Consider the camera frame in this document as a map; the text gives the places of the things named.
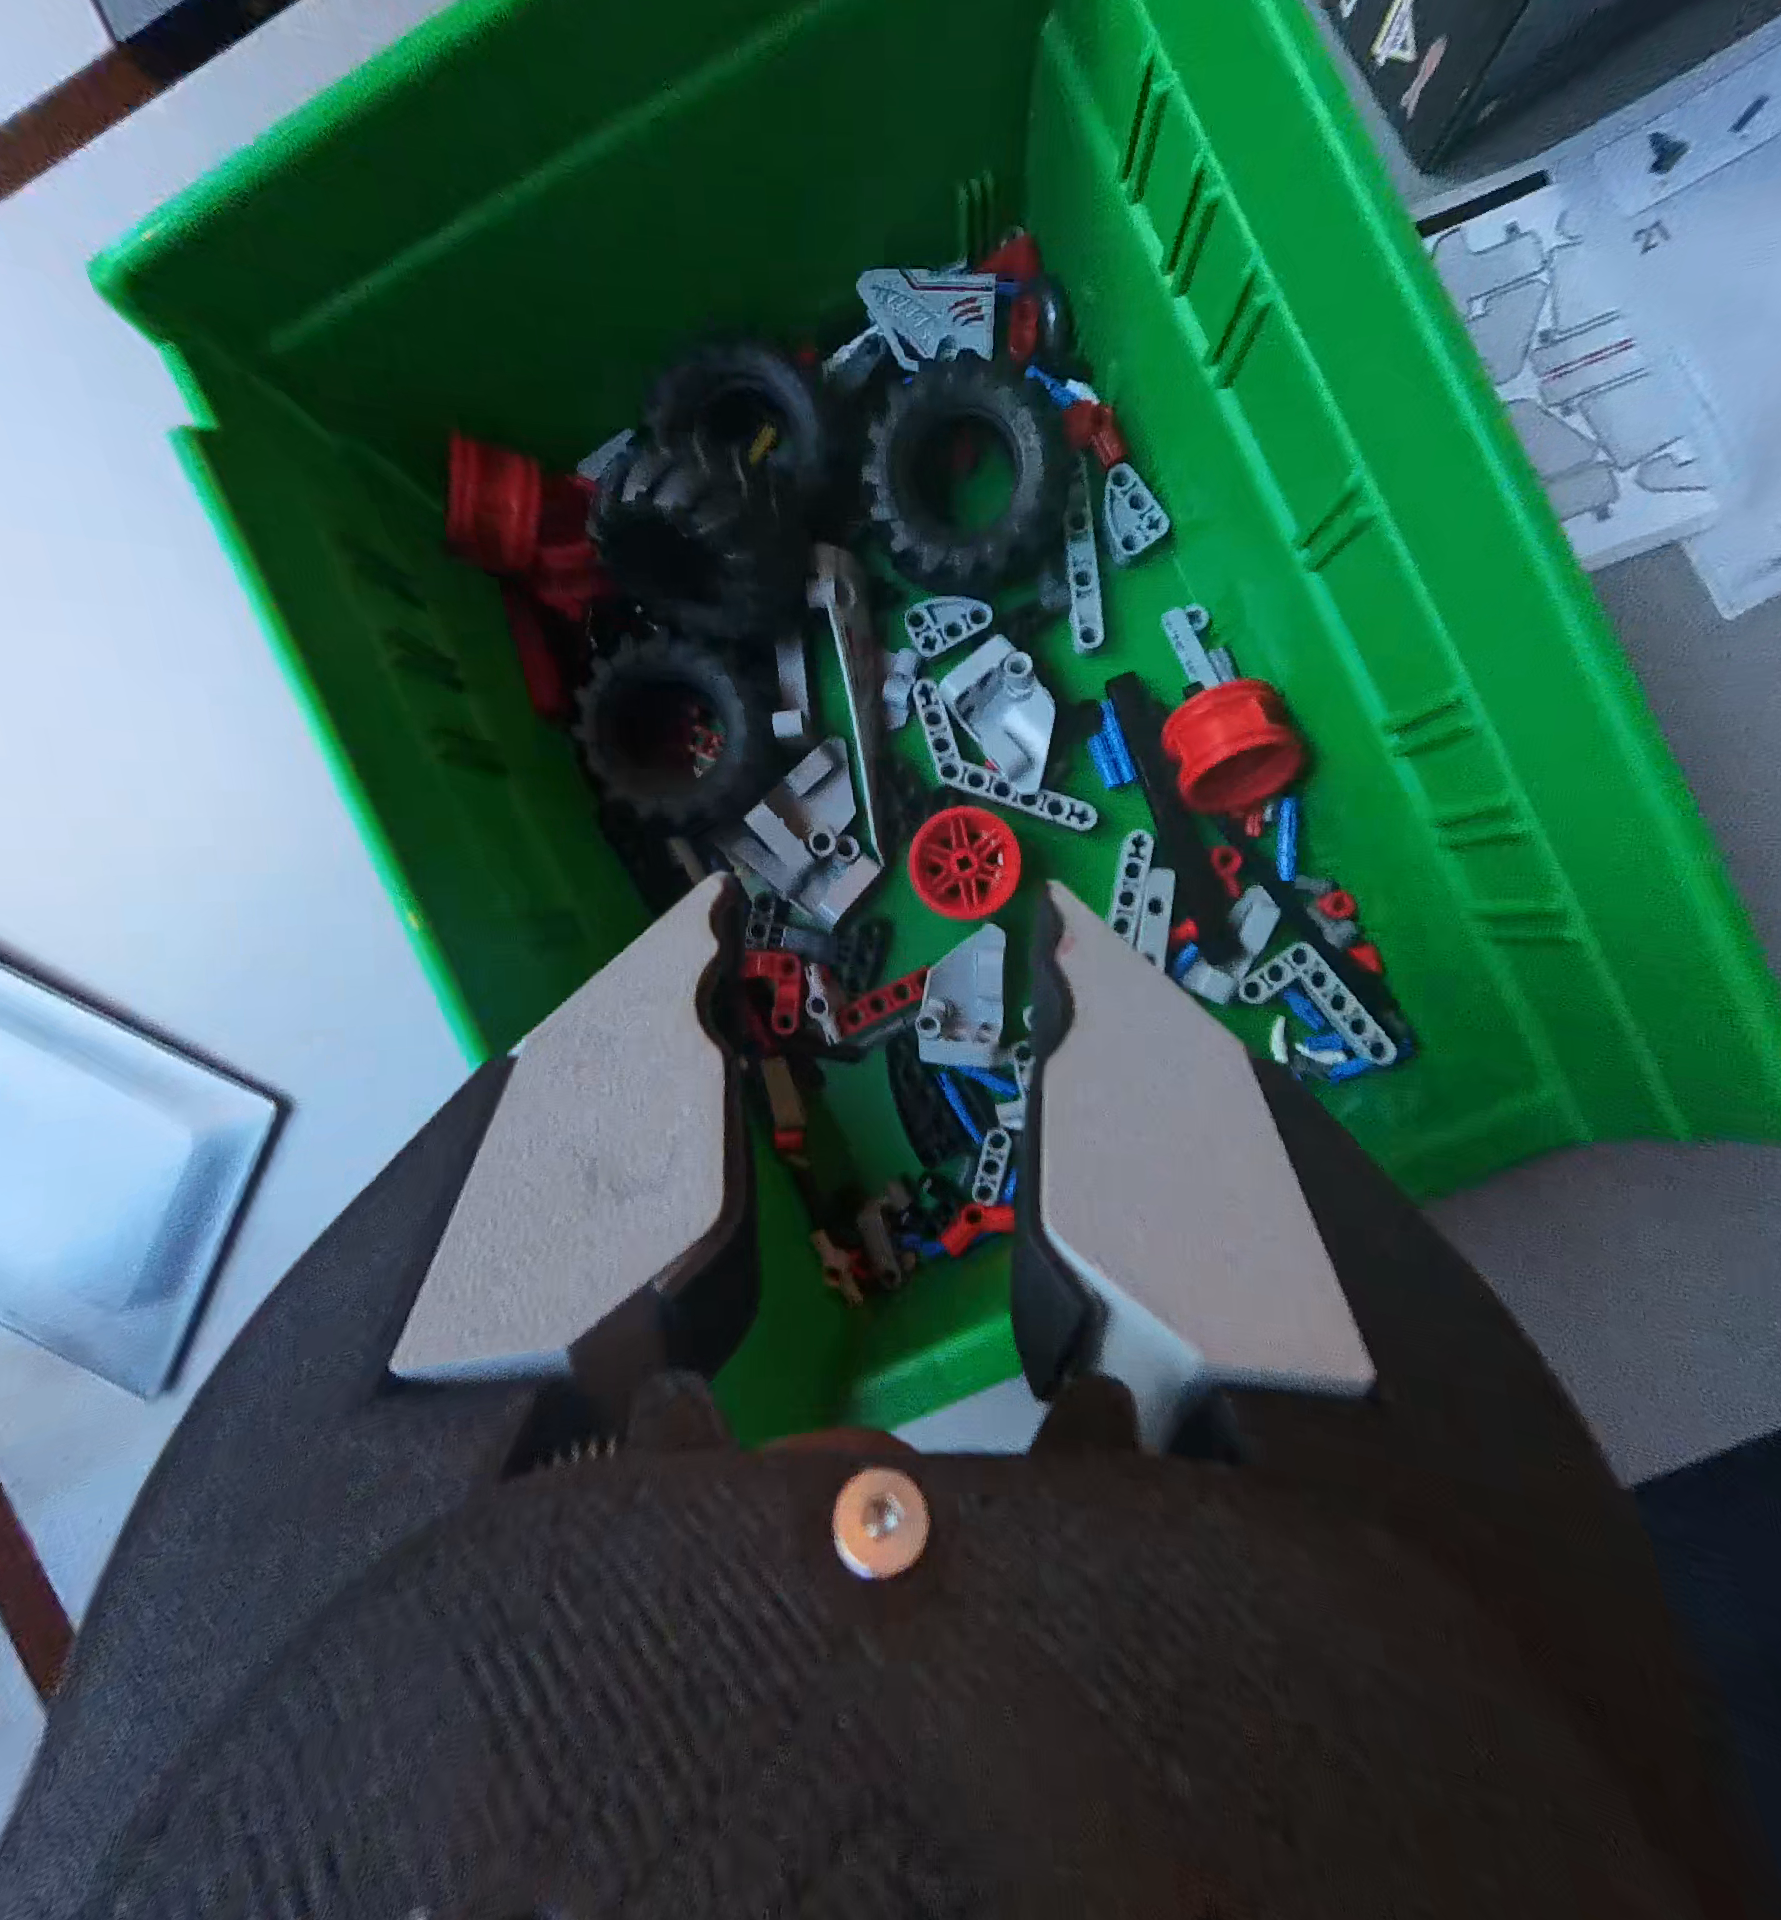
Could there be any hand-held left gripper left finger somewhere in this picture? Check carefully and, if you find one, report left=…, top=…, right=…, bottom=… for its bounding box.
left=387, top=873, right=758, bottom=1388

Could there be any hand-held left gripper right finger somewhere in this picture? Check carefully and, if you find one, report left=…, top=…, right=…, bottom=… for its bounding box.
left=1007, top=883, right=1378, bottom=1454

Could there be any pile of small lego pieces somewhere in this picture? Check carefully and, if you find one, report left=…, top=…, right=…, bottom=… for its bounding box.
left=446, top=240, right=1424, bottom=1306

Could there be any green plastic bin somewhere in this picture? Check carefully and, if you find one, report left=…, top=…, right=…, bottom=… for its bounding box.
left=85, top=0, right=1781, bottom=1433

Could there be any red spoked lego wheel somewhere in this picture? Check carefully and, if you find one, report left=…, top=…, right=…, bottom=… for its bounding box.
left=908, top=804, right=1024, bottom=919

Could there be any black lego tyre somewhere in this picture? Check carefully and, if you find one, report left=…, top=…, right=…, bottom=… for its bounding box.
left=572, top=639, right=787, bottom=831
left=860, top=360, right=1079, bottom=591
left=633, top=342, right=830, bottom=497
left=590, top=449, right=817, bottom=635

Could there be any red lego wheel rim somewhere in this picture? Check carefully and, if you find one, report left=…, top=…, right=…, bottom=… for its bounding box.
left=446, top=434, right=599, bottom=584
left=1159, top=680, right=1306, bottom=817

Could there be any lego sticker sheet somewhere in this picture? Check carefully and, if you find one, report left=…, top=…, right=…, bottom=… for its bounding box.
left=1416, top=173, right=1732, bottom=573

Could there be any lego instruction booklet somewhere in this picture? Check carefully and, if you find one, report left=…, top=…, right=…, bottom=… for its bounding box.
left=1548, top=31, right=1781, bottom=620

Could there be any black lego box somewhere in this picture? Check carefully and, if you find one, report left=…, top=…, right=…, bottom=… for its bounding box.
left=1317, top=0, right=1754, bottom=174

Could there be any silver metal tray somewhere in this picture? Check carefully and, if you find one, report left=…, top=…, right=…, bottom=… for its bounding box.
left=0, top=901, right=290, bottom=1402

